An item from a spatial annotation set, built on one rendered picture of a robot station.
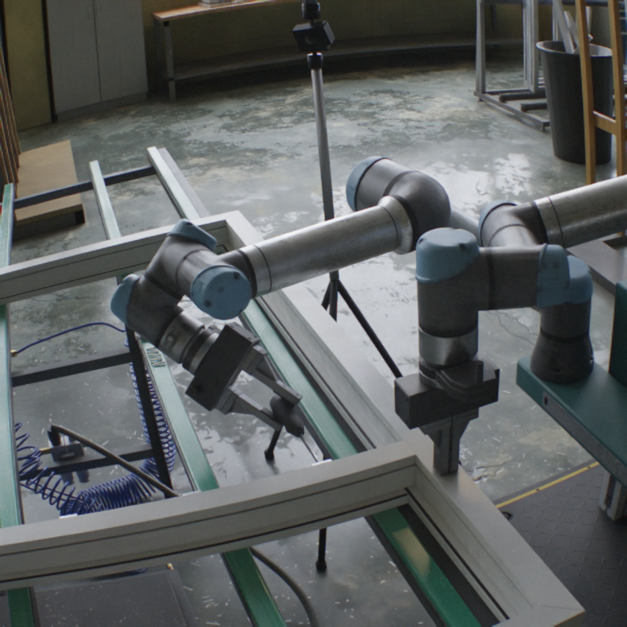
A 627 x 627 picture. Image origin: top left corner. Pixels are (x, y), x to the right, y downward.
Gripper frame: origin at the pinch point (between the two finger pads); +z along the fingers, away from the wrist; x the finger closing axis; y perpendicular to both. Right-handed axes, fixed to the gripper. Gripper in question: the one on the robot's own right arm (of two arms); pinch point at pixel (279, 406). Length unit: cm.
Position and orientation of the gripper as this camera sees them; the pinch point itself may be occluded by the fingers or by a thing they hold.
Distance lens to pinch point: 139.3
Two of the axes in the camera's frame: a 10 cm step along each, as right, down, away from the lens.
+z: 8.2, 5.5, -1.4
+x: 5.3, -8.3, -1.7
